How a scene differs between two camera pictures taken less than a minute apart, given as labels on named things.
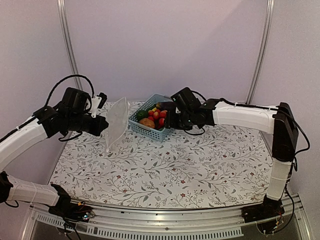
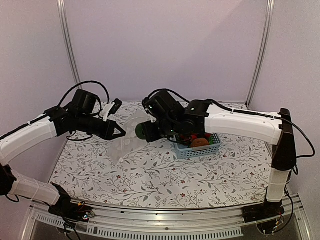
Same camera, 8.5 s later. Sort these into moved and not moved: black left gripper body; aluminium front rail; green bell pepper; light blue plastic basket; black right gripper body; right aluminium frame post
Moved: light blue plastic basket; black left gripper body; black right gripper body; green bell pepper
Not moved: right aluminium frame post; aluminium front rail
